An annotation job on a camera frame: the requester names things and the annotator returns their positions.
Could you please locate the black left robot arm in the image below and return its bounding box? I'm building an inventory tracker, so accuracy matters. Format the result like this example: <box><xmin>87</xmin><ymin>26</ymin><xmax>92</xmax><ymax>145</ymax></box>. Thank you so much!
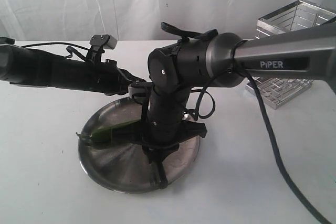
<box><xmin>1</xmin><ymin>34</ymin><xmax>144</xmax><ymax>95</ymax></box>

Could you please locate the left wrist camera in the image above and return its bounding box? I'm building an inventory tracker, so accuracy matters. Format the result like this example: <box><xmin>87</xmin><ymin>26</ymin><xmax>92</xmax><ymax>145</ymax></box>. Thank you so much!
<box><xmin>87</xmin><ymin>34</ymin><xmax>118</xmax><ymax>62</ymax></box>

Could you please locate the round stainless steel plate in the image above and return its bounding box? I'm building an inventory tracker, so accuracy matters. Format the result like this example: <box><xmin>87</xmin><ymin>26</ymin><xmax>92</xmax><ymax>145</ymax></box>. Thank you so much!
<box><xmin>78</xmin><ymin>98</ymin><xmax>201</xmax><ymax>193</ymax></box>

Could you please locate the green cucumber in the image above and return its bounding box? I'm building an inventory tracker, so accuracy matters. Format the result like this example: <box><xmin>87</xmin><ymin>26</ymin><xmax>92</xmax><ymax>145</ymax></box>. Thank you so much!
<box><xmin>76</xmin><ymin>119</ymin><xmax>140</xmax><ymax>145</ymax></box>

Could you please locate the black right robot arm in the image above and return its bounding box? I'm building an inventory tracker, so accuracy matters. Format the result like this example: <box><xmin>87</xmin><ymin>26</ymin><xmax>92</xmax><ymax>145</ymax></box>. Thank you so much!
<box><xmin>142</xmin><ymin>23</ymin><xmax>335</xmax><ymax>163</ymax></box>

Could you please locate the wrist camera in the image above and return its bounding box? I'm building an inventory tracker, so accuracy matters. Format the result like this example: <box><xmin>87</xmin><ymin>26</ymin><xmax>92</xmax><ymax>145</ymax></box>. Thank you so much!
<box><xmin>128</xmin><ymin>82</ymin><xmax>152</xmax><ymax>104</ymax></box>
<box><xmin>87</xmin><ymin>34</ymin><xmax>118</xmax><ymax>62</ymax></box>

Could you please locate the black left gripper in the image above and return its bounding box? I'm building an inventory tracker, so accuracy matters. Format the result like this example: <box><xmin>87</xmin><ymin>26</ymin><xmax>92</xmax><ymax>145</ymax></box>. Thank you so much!
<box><xmin>103</xmin><ymin>60</ymin><xmax>146</xmax><ymax>95</ymax></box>

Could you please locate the black knife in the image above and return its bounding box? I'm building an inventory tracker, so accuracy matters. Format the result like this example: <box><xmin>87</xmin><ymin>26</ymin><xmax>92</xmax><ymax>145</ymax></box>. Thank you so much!
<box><xmin>155</xmin><ymin>162</ymin><xmax>168</xmax><ymax>189</ymax></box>

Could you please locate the white backdrop curtain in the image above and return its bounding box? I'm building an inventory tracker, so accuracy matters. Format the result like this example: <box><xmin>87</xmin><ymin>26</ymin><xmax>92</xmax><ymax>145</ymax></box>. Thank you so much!
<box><xmin>1</xmin><ymin>0</ymin><xmax>335</xmax><ymax>41</ymax></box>

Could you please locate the metal wire utensil holder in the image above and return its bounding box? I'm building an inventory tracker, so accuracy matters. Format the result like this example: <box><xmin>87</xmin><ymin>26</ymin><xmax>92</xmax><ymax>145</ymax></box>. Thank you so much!
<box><xmin>245</xmin><ymin>0</ymin><xmax>336</xmax><ymax>110</ymax></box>

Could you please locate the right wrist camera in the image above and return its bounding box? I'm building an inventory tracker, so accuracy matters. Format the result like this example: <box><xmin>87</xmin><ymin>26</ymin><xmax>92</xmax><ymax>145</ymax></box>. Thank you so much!
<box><xmin>128</xmin><ymin>82</ymin><xmax>152</xmax><ymax>104</ymax></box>

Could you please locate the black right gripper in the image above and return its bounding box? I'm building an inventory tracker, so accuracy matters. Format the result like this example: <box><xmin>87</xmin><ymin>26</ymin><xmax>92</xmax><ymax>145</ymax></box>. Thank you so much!
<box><xmin>139</xmin><ymin>120</ymin><xmax>207</xmax><ymax>164</ymax></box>

